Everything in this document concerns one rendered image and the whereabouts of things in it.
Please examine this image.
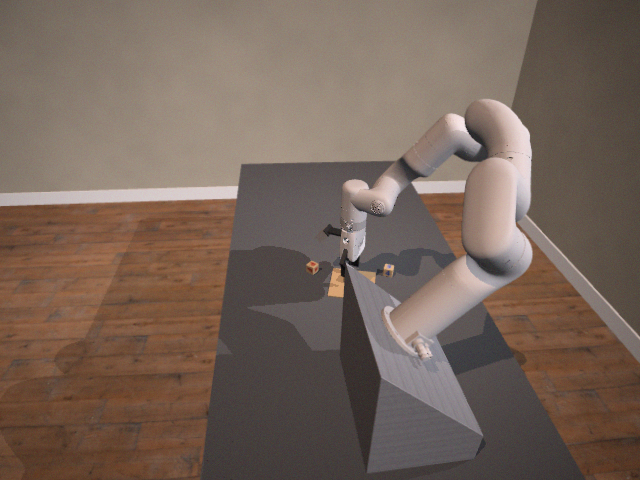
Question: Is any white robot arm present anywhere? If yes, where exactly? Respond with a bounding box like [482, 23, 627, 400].
[340, 99, 532, 362]

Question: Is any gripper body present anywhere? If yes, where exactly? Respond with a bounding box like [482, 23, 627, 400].
[339, 225, 366, 262]

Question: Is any orange flat mat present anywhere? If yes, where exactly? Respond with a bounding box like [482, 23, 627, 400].
[328, 268, 376, 298]

